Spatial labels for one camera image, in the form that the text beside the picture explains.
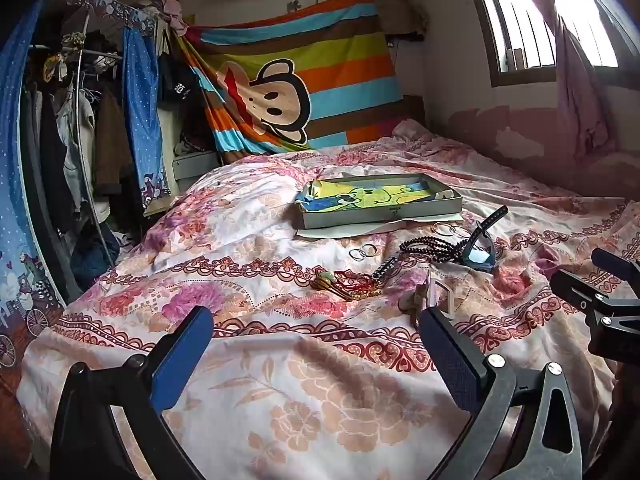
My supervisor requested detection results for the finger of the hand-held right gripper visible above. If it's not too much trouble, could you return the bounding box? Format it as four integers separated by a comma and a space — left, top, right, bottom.
591, 247, 640, 281
550, 269, 640, 331

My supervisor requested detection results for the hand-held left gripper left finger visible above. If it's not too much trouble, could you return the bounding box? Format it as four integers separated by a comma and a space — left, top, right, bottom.
50, 305, 215, 480

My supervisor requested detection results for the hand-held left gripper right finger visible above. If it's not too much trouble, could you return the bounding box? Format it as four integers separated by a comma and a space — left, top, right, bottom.
419, 305, 583, 480

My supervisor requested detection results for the white plastic hair clip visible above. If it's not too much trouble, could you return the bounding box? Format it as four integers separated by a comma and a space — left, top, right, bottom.
427, 277, 457, 322

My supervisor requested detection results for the beige hair clip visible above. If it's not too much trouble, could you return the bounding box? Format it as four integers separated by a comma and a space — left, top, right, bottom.
399, 285, 431, 328

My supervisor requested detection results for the black band with blue clasp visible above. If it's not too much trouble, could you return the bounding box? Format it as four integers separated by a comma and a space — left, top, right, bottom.
452, 205, 509, 272

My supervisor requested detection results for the small black clip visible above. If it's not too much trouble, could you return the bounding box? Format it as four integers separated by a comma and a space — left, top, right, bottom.
371, 256, 398, 281

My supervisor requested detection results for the red cord pendant necklace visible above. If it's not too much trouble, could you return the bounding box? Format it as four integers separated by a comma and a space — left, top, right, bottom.
309, 267, 383, 302

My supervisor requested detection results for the grey metal box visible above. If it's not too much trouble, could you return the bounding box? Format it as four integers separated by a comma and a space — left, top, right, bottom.
295, 172, 464, 231

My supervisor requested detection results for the pink floral bed sheet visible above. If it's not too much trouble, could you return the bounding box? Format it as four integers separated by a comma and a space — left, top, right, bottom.
15, 120, 640, 480

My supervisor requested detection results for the pile of dark clothes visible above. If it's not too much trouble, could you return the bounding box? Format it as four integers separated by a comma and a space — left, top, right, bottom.
70, 232, 123, 291

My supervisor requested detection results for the white paper sheet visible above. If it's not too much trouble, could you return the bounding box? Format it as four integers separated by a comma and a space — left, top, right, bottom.
296, 212, 463, 240

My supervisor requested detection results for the pink curtain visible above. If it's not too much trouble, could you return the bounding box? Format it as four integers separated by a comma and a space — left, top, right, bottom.
505, 0, 613, 158

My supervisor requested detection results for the white bedside cabinet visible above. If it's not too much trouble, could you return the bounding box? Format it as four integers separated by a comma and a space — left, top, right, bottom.
170, 152, 221, 193

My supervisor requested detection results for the yellow blue cartoon cloth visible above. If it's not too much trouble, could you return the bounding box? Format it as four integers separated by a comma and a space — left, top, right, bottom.
299, 176, 438, 211

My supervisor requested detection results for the row of hanging clothes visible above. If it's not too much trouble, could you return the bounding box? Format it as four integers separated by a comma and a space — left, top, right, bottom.
22, 30, 138, 231

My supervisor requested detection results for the brown headboard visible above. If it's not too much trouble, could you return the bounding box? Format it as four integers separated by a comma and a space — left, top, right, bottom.
402, 94, 426, 123

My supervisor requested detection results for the blue fabric wardrobe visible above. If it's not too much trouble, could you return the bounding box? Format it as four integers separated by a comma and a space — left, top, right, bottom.
0, 0, 171, 368

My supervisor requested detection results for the barred window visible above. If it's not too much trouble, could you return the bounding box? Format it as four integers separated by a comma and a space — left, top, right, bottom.
465, 0, 623, 88

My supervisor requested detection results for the brown cloth on shelf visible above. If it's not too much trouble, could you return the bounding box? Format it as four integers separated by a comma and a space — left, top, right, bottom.
377, 0, 431, 41

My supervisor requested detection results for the striped monkey blanket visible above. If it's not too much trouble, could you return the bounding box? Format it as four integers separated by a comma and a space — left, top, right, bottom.
172, 0, 405, 165

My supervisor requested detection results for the pink cloth on wardrobe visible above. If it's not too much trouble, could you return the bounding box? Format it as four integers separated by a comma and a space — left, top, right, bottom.
162, 0, 188, 36

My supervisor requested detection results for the black bead necklace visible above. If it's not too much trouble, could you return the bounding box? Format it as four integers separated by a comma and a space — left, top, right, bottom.
399, 232, 473, 263

